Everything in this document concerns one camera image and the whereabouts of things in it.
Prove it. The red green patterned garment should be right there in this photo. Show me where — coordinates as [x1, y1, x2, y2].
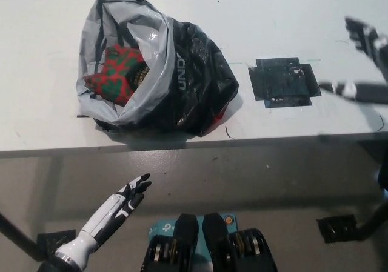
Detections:
[83, 44, 152, 107]

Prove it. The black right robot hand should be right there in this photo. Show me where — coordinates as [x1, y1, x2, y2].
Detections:
[319, 16, 388, 103]

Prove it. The black table leg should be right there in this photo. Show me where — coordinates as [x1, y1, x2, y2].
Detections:
[0, 213, 46, 262]
[359, 197, 388, 242]

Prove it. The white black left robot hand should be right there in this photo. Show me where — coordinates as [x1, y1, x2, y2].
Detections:
[80, 173, 152, 244]

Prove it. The black tape patch on table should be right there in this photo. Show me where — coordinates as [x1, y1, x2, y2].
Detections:
[247, 56, 323, 109]

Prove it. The black grey plastic bag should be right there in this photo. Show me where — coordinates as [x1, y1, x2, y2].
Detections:
[75, 0, 240, 138]

